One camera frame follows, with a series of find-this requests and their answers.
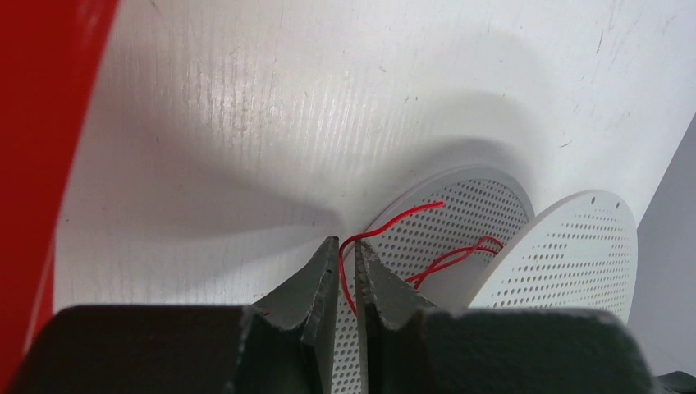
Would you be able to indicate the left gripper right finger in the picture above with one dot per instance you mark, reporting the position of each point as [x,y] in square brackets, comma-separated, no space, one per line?
[392,353]

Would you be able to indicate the red two-compartment bin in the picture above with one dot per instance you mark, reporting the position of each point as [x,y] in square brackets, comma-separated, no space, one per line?
[50,55]

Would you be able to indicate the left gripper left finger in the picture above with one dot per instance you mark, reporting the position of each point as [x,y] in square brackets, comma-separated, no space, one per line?
[294,336]

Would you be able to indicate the white translucent cable spool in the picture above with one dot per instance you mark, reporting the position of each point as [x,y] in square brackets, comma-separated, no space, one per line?
[524,302]

